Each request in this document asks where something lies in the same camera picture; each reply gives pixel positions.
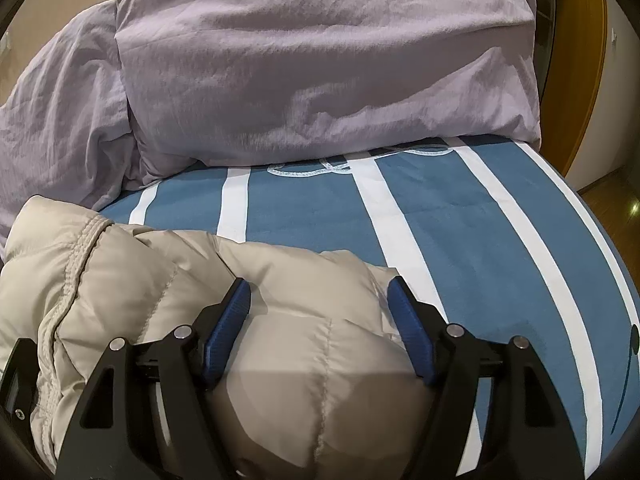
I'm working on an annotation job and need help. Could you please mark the wooden door frame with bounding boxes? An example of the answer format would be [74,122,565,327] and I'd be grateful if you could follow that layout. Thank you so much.
[539,0,610,177]

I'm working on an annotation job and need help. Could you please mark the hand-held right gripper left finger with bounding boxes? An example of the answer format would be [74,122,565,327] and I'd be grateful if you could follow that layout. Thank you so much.
[55,276,252,480]

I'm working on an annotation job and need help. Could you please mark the blue white striped bed sheet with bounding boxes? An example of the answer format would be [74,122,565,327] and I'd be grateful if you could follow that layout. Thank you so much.
[95,135,640,480]

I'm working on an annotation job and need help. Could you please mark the beige down jacket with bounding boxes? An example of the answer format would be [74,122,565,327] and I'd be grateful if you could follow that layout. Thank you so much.
[0,195,437,480]

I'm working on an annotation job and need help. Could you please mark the lavender pillow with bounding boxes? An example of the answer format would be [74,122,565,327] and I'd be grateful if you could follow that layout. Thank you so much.
[0,0,143,252]
[114,0,544,187]

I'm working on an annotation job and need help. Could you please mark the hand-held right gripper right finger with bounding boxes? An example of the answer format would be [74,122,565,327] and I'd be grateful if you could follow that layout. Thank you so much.
[386,275,587,480]

